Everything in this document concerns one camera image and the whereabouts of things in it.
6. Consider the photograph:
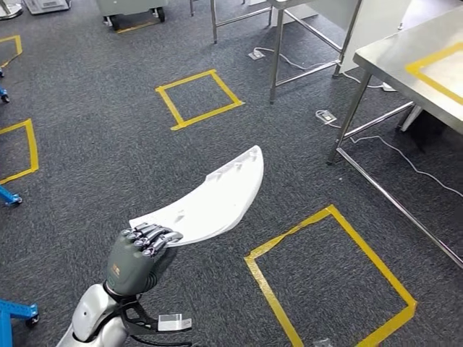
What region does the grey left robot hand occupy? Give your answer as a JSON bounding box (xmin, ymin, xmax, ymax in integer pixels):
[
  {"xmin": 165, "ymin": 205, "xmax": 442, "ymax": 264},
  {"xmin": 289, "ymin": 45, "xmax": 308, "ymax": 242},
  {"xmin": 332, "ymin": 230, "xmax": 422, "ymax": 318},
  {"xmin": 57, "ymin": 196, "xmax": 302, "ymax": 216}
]
[{"xmin": 103, "ymin": 222, "xmax": 184, "ymax": 298}]

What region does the white curved plastic part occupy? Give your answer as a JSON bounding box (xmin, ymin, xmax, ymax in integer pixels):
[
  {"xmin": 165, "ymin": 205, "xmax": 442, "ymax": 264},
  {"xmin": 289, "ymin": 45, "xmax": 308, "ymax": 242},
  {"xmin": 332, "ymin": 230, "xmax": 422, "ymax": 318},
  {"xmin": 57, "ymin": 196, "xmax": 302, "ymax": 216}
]
[{"xmin": 128, "ymin": 145, "xmax": 265, "ymax": 248}]

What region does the stainless steel workbench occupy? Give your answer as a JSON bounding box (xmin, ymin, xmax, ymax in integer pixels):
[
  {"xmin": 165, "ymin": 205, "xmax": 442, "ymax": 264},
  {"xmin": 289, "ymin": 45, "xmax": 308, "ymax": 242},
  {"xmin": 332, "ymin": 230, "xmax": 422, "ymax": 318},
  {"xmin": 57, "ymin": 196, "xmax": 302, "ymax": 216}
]
[{"xmin": 326, "ymin": 5, "xmax": 463, "ymax": 270}]

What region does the yellow floor tape square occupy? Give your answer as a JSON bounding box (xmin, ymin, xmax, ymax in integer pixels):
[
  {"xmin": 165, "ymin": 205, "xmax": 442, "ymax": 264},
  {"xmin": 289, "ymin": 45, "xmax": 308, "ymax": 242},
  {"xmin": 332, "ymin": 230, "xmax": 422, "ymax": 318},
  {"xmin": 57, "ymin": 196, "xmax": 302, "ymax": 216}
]
[
  {"xmin": 0, "ymin": 119, "xmax": 40, "ymax": 186},
  {"xmin": 0, "ymin": 35, "xmax": 23, "ymax": 69}
]

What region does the grey wheeled cart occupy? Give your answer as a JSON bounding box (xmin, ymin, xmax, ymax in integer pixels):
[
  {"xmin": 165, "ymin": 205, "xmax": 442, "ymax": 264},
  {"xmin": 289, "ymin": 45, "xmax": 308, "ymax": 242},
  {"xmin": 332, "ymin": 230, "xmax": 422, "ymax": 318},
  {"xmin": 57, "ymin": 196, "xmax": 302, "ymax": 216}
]
[{"xmin": 96, "ymin": 0, "xmax": 170, "ymax": 31}]

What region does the white top steel table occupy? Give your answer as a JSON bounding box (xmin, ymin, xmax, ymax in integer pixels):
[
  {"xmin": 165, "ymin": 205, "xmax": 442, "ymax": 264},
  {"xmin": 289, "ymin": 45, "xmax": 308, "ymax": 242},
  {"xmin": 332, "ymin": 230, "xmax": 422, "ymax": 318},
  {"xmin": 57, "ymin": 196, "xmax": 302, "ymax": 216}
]
[{"xmin": 267, "ymin": 0, "xmax": 363, "ymax": 105}]

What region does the grey flat platform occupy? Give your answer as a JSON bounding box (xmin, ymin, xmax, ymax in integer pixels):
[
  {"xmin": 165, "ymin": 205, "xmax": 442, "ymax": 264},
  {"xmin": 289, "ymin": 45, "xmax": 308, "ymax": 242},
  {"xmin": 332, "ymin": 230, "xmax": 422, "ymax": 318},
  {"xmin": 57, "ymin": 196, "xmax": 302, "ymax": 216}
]
[{"xmin": 23, "ymin": 0, "xmax": 71, "ymax": 15}]

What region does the round metal stand base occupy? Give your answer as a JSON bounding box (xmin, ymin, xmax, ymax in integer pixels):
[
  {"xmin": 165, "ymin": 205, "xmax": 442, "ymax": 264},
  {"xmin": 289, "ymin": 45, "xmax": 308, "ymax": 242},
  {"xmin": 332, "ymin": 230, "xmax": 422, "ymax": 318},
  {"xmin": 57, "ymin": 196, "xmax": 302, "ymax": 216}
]
[{"xmin": 0, "ymin": 0, "xmax": 23, "ymax": 21}]

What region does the large white desk panel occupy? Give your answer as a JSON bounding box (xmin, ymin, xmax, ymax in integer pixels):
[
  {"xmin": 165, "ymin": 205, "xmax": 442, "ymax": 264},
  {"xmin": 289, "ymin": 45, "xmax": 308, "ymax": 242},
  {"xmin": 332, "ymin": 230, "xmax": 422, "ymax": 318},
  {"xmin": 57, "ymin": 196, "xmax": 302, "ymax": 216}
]
[{"xmin": 307, "ymin": 0, "xmax": 413, "ymax": 74}]

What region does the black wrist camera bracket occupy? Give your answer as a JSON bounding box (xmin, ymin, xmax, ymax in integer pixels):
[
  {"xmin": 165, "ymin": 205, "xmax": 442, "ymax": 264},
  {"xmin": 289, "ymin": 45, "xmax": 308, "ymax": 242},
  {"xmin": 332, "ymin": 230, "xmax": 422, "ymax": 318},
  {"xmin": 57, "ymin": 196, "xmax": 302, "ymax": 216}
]
[{"xmin": 117, "ymin": 294, "xmax": 162, "ymax": 337}]

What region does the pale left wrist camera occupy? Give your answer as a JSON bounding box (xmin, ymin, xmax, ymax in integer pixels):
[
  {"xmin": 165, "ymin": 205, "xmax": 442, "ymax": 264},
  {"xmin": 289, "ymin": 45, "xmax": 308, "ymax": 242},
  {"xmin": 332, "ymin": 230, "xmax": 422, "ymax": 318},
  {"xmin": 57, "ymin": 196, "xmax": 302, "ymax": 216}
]
[{"xmin": 157, "ymin": 313, "xmax": 193, "ymax": 333}]

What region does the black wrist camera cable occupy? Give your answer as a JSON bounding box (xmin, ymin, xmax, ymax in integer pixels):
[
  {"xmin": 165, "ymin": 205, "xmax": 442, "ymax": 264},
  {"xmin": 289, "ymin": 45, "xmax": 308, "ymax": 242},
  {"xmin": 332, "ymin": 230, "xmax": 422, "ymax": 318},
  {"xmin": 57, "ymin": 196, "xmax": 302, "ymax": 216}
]
[{"xmin": 128, "ymin": 334, "xmax": 194, "ymax": 347}]

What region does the steel frame table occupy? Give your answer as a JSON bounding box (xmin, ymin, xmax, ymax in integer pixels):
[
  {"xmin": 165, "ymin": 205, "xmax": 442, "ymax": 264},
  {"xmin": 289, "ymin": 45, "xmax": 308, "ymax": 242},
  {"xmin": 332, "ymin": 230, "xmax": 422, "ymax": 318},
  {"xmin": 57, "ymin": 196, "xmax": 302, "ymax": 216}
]
[{"xmin": 189, "ymin": 0, "xmax": 275, "ymax": 45}]

